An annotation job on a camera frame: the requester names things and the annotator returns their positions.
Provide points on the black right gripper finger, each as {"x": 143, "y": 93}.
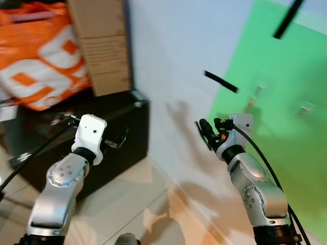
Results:
{"x": 209, "y": 133}
{"x": 202, "y": 132}

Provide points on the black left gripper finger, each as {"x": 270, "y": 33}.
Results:
{"x": 65, "y": 121}
{"x": 122, "y": 137}

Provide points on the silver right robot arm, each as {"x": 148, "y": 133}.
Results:
{"x": 255, "y": 189}

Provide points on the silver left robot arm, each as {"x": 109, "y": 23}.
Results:
{"x": 59, "y": 184}

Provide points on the black tape strip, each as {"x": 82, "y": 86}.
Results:
{"x": 220, "y": 81}
{"x": 287, "y": 20}

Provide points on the orange and white shopping bag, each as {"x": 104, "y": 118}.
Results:
{"x": 30, "y": 56}

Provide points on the tall brown cardboard box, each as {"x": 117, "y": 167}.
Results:
{"x": 104, "y": 51}

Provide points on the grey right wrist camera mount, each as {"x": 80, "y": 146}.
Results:
{"x": 242, "y": 122}

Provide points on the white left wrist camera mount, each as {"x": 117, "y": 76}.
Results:
{"x": 91, "y": 131}

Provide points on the small metal wall hook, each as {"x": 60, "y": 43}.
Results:
{"x": 256, "y": 97}
{"x": 306, "y": 110}

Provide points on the green wall board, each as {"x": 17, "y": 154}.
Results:
{"x": 286, "y": 102}

